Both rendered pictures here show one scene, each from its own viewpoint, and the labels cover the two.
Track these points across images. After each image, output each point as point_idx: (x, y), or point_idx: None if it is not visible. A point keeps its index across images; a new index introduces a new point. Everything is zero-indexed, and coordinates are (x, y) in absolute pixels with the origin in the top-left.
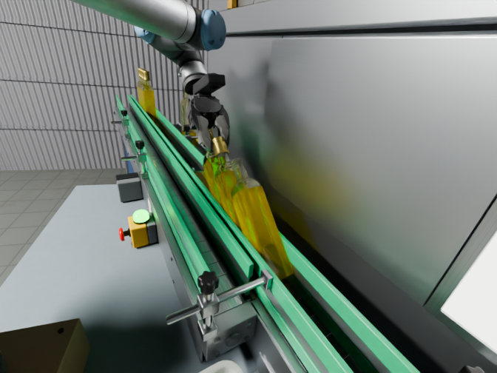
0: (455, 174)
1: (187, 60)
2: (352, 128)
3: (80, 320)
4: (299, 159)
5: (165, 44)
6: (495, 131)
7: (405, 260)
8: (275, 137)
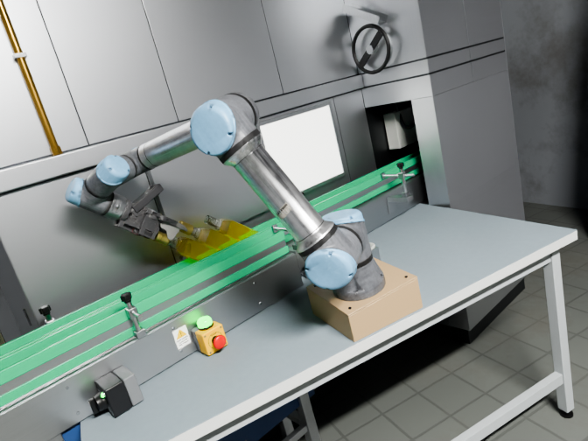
0: None
1: (112, 192)
2: (222, 171)
3: (300, 325)
4: (206, 205)
5: (129, 178)
6: None
7: None
8: (181, 209)
